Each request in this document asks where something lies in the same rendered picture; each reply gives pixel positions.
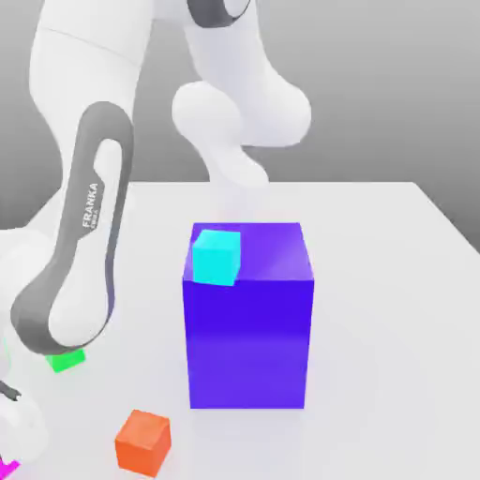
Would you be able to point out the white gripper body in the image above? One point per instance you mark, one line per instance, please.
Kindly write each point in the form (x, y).
(20, 431)

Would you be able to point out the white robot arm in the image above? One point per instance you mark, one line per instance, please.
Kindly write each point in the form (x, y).
(93, 75)

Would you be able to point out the small magenta cube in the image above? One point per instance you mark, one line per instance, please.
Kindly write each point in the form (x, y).
(7, 470)

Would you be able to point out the small green cube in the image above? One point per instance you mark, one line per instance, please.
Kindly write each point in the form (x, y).
(65, 360)

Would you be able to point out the small orange cube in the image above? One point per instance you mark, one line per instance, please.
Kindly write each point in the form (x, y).
(142, 444)

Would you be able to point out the small cyan cube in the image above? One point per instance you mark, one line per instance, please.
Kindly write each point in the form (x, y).
(215, 258)

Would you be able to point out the large blue box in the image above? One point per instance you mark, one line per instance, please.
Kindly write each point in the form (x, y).
(247, 337)

